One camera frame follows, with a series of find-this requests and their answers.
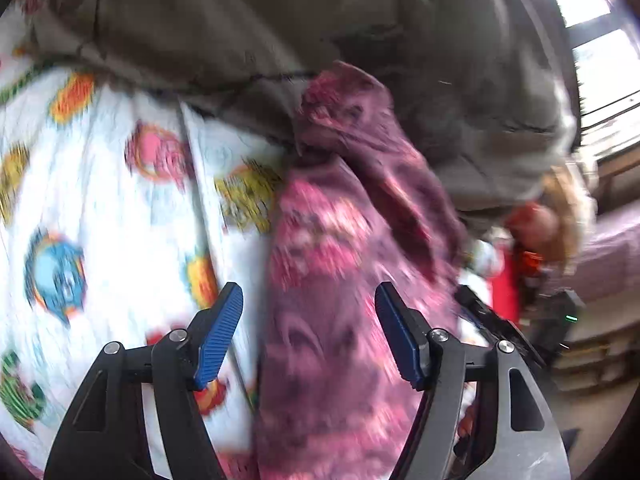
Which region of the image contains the white colourful printed bedsheet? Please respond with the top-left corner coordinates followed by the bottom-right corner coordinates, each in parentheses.
top-left (0, 0), bottom-right (291, 480)

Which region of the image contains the grey cloth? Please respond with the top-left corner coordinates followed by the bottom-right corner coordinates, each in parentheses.
top-left (30, 0), bottom-right (581, 241)

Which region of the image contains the orange white fluffy cloth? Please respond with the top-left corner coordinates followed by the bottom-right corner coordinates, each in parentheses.
top-left (505, 165), bottom-right (596, 266)

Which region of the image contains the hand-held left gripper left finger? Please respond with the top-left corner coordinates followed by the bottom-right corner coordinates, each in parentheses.
top-left (44, 281), bottom-right (244, 480)

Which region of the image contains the pink padded ledge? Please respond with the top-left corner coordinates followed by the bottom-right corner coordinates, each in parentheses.
top-left (545, 210), bottom-right (640, 306)

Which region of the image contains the bright window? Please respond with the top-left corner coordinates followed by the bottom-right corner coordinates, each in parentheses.
top-left (535, 0), bottom-right (640, 126)

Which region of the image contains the maroon patterned small garment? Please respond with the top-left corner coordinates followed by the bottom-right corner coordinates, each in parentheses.
top-left (215, 60), bottom-right (493, 480)

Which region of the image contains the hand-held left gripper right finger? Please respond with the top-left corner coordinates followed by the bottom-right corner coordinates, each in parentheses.
top-left (374, 281), bottom-right (571, 480)

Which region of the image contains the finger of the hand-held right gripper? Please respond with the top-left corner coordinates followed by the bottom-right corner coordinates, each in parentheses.
top-left (452, 284), bottom-right (546, 366)

